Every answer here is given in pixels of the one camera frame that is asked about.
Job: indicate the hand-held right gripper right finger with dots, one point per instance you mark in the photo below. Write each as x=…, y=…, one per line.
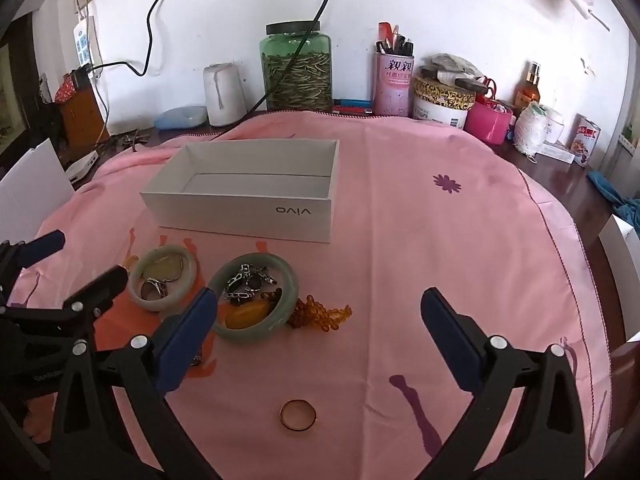
x=450, y=340

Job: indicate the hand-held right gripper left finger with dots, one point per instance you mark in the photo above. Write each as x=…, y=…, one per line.
x=185, y=345

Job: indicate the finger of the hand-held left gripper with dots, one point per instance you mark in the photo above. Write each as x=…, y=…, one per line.
x=45, y=246
x=102, y=284

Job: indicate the pale jade bangle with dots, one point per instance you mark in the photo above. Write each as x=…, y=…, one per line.
x=150, y=304

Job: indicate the yellow amber pendant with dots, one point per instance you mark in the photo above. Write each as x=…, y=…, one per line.
x=245, y=316

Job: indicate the green jade bangle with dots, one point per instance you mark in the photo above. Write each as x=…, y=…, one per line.
x=252, y=334

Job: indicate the white cardboard box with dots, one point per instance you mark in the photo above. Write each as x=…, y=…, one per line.
x=240, y=205

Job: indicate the white board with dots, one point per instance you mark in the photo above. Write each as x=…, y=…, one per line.
x=30, y=195
x=620, y=270

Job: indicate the white router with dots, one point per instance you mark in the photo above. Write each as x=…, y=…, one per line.
x=82, y=167

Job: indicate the pink printed cloth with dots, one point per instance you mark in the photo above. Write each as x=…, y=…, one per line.
x=425, y=240

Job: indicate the bunch of keys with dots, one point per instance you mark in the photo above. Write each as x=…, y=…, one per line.
x=127, y=139

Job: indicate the brown wooden box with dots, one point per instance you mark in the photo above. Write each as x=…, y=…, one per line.
x=82, y=115

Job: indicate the blue plastic lid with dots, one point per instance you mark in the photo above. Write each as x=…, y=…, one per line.
x=180, y=117

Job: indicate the white power strip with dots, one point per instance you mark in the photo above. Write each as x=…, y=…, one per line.
x=84, y=42

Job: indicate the flat white carton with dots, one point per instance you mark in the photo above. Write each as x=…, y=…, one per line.
x=557, y=151

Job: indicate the blue cloth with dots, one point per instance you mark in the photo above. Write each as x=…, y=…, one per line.
x=625, y=207

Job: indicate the white mesh bag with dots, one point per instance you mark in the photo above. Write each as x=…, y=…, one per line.
x=529, y=130

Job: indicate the gold patterned round tin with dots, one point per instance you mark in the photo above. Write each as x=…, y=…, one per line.
x=440, y=105

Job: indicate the white cream jar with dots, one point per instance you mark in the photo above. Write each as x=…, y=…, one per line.
x=555, y=127

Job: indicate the red and white can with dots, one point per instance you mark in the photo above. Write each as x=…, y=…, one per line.
x=586, y=140

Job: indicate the pink pen holder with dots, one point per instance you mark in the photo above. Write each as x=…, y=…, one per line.
x=392, y=85

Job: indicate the amber perfume bottle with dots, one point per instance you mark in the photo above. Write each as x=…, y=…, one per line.
x=529, y=90

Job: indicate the grey plastic bag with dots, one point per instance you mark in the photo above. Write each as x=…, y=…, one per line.
x=450, y=65

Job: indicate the green glass jar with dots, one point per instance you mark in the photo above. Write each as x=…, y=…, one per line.
x=295, y=80

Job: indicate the bundle of pens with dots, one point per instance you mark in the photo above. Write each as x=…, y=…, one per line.
x=402, y=45

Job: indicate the red comb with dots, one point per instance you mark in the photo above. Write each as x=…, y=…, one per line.
x=384, y=32

